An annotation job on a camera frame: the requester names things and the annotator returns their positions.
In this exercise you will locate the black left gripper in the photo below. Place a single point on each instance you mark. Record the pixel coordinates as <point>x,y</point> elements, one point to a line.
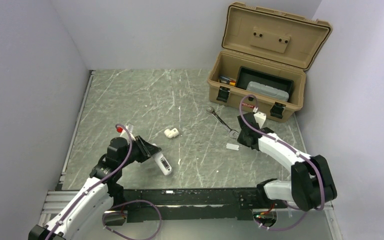
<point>146,149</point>

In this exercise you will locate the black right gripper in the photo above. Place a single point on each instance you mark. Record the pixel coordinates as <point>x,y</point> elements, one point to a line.
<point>241,140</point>

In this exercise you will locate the white remote control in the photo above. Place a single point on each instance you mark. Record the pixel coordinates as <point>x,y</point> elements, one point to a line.
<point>162,163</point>

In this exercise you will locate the white battery cover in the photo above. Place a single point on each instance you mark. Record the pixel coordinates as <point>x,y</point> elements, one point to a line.
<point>231,146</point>

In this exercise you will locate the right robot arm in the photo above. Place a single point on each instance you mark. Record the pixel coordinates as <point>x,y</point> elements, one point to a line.
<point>311,183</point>

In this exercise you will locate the white plastic pipe elbow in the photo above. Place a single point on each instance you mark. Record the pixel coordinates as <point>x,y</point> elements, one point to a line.
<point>171,133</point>

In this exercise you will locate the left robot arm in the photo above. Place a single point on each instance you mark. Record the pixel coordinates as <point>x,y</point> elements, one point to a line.
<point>100,192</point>

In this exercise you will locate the black toolbox right latch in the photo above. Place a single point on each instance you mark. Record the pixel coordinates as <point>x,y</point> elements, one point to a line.
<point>277,110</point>

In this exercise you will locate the black toolbox latch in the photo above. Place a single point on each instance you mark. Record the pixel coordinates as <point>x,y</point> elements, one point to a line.
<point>277,110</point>
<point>223,94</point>

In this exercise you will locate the silver open-end wrench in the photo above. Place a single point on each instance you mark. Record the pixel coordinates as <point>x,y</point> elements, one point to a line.
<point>234,134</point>

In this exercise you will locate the black toolbox left latch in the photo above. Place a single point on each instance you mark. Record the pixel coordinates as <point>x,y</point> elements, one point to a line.
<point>223,94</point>

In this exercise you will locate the grey plastic case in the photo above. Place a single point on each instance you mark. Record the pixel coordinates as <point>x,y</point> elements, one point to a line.
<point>266,90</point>

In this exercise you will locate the yellow tool in toolbox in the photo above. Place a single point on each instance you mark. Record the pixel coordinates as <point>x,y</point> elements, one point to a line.
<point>227,80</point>

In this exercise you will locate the black tray in toolbox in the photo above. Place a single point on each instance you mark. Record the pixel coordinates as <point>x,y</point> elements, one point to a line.
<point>246,75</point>

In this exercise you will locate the tan plastic toolbox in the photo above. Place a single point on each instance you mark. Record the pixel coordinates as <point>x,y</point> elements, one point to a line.
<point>270,41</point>

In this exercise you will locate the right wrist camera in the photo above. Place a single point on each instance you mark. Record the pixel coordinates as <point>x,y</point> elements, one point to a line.
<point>260,118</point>

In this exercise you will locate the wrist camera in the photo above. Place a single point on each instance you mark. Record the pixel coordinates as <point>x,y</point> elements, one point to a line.
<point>260,118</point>
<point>125,131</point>

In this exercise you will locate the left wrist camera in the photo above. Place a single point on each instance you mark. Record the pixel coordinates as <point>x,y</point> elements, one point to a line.
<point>125,131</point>

